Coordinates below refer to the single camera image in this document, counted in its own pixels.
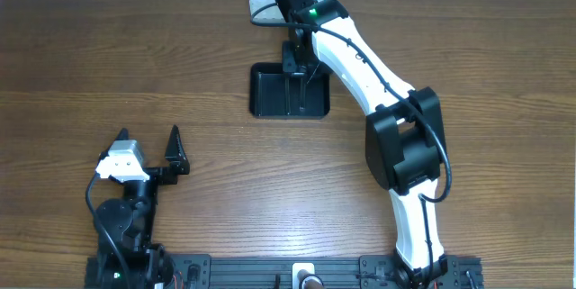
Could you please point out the mounting rail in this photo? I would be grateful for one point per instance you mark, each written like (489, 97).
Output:
(252, 273)

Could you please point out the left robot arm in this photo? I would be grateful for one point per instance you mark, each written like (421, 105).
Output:
(114, 219)

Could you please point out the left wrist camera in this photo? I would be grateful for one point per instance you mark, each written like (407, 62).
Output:
(122, 160)

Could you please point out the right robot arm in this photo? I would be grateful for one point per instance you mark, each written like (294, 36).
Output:
(355, 68)

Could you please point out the clear test tube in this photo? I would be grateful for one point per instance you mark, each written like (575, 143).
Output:
(302, 97)
(287, 97)

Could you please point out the black tray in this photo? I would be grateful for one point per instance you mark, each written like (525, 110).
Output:
(270, 95)

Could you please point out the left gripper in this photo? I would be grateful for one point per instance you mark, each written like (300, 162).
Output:
(163, 175)

